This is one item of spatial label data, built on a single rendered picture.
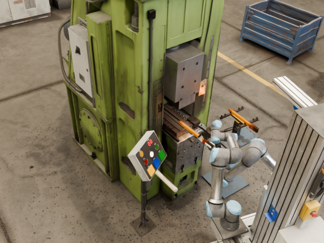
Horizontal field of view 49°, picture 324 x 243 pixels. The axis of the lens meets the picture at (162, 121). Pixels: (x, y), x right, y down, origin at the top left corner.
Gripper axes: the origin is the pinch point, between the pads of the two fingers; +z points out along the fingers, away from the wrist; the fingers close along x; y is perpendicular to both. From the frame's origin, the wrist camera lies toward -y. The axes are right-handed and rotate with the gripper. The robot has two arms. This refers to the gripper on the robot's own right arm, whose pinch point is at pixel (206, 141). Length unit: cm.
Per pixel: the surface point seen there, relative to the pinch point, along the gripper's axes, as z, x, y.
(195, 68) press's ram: 27, 5, -63
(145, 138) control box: 21, -54, -19
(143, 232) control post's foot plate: 13, -64, 99
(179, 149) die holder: 21.8, -13.5, 17.6
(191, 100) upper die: 27.3, 2.6, -30.3
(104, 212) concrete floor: 58, -83, 100
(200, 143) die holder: 21.9, 16.4, 28.0
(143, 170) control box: 3, -70, -5
